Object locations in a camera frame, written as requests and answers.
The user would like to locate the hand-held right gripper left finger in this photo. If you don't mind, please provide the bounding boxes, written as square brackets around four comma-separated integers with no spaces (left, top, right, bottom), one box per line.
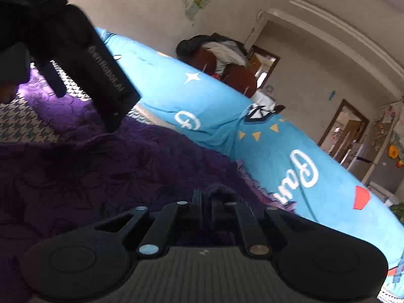
[95,189,203,258]

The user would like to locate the purple floral garment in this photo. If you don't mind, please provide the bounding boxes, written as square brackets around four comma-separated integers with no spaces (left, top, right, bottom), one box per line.
[0,66,297,303]

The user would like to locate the brown wooden chair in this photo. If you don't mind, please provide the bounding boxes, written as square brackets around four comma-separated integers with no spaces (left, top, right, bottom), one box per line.
[223,64,258,99]
[189,47,219,75]

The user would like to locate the houndstooth sofa seat cover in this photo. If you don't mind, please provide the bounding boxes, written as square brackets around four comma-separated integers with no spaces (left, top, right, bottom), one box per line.
[0,58,404,303]

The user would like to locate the silver refrigerator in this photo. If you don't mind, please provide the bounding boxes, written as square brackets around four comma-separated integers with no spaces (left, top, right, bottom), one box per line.
[340,101,404,190]

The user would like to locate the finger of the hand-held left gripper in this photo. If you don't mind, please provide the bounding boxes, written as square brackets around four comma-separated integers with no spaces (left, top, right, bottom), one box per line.
[61,5,141,132]
[33,59,67,99]

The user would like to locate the green potted plant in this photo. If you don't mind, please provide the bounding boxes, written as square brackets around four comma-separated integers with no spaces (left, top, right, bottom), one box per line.
[389,203,404,225]

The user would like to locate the lavender wall sticker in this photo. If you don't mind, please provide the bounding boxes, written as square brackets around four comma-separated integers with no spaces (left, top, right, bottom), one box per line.
[184,0,215,23]

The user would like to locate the wooden door frame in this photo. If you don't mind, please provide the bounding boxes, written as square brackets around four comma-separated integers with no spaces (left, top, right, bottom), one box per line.
[317,98,370,162]
[249,45,281,89]

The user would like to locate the pile of coats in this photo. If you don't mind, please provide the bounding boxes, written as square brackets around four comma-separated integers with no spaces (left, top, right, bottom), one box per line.
[176,33,250,67]

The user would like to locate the white chest freezer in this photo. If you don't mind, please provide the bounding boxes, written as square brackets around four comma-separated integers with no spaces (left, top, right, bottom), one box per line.
[365,181,400,205]

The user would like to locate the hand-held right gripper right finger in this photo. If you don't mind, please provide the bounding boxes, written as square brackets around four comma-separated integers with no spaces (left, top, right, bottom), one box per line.
[210,192,304,258]

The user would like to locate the table with white tablecloth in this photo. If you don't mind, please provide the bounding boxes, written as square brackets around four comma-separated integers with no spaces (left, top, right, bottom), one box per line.
[252,90,277,108]

